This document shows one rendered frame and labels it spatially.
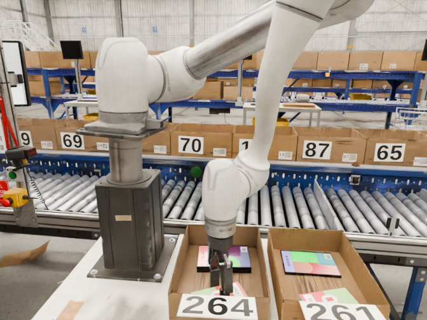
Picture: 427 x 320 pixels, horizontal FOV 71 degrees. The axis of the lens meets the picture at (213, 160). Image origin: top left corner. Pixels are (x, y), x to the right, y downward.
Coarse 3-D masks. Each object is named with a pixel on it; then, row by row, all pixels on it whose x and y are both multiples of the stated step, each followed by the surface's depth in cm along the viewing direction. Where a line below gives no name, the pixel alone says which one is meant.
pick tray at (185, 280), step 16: (192, 224) 118; (192, 240) 120; (240, 240) 119; (256, 240) 118; (192, 256) 113; (256, 256) 114; (176, 272) 94; (192, 272) 104; (208, 272) 104; (256, 272) 104; (176, 288) 94; (192, 288) 97; (256, 288) 97; (176, 304) 83; (256, 304) 81
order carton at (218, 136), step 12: (180, 132) 189; (192, 132) 188; (204, 132) 187; (216, 132) 215; (228, 132) 214; (204, 144) 189; (216, 144) 188; (228, 144) 187; (192, 156) 192; (204, 156) 191; (216, 156) 190; (228, 156) 189
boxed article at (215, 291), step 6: (234, 282) 98; (210, 288) 95; (216, 288) 95; (234, 288) 95; (240, 288) 95; (198, 294) 93; (204, 294) 93; (210, 294) 93; (216, 294) 93; (234, 294) 93; (240, 294) 93; (246, 294) 93
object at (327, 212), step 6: (318, 186) 167; (318, 192) 166; (318, 198) 165; (324, 198) 152; (318, 204) 164; (324, 204) 152; (324, 210) 151; (330, 210) 139; (324, 216) 151; (330, 216) 139; (330, 222) 138; (330, 228) 138
